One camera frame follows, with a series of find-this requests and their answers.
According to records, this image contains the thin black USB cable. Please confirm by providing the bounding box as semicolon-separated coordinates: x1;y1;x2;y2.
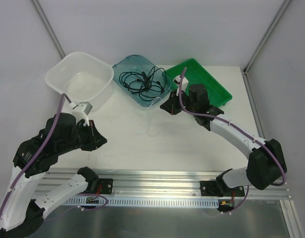
119;64;167;95

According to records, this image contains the thick black USB cable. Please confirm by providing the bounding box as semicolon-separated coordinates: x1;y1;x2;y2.
127;69;167;102
119;71;153;94

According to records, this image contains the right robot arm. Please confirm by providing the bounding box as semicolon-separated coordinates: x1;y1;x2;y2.
160;84;287;197

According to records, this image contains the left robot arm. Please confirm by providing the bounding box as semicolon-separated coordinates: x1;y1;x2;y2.
0;113;107;238

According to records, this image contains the green plastic tray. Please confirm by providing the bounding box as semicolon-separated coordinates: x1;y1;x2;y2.
166;58;233;107

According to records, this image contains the teal translucent plastic tray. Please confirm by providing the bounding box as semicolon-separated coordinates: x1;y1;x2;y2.
113;55;171;107

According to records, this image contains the white plastic tub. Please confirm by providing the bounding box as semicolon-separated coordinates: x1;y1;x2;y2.
45;52;114;111

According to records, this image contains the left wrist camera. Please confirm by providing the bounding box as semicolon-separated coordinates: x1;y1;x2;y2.
71;102;93;126

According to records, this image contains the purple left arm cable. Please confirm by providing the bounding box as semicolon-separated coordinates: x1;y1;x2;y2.
0;93;109;231

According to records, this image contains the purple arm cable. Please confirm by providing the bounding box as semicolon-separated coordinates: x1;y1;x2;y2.
0;93;109;231
178;66;285;219

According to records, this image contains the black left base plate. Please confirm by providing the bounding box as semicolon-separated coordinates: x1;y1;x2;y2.
95;178;114;194

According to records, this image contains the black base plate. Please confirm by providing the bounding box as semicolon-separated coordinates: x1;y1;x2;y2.
95;178;114;194
199;180;245;197

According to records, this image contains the aluminium mounting rail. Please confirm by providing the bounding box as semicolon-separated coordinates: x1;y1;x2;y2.
35;168;293;200

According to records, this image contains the white slotted cable duct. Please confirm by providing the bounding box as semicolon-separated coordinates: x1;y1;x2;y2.
64;196;219;209

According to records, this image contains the left aluminium frame post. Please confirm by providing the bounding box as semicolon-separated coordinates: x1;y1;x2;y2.
30;0;66;59

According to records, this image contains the aluminium frame post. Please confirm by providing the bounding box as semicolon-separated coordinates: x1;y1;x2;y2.
30;0;66;59
243;0;293;75

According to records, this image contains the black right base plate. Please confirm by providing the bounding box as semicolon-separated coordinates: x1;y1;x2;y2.
199;180;245;197

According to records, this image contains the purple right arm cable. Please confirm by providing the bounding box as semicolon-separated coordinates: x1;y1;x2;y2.
178;66;285;219

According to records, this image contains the right aluminium frame post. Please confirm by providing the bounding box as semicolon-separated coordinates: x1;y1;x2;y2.
243;0;293;75

